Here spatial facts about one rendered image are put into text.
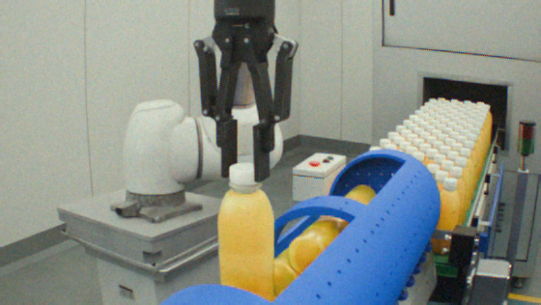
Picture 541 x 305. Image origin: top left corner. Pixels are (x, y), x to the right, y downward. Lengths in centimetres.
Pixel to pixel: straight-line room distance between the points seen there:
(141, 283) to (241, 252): 72
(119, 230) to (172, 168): 20
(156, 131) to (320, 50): 502
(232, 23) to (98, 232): 85
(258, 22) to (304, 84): 577
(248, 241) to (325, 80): 564
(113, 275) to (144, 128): 39
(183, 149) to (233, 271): 69
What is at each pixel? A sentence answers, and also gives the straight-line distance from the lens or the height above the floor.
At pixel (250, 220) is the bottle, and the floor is 132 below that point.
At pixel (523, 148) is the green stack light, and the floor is 118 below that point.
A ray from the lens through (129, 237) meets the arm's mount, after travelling 137.
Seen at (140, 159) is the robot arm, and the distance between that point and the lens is 143.
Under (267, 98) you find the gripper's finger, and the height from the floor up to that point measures 147.
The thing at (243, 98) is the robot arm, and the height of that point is 136.
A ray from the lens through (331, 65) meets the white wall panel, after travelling 630.
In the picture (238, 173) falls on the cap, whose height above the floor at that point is 137.
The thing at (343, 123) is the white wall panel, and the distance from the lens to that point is 633.
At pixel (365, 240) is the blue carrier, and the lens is 99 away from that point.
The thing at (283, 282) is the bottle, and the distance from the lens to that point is 105.
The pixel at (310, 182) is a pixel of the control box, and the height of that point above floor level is 106.
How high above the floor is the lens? 158
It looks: 14 degrees down
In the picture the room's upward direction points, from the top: straight up
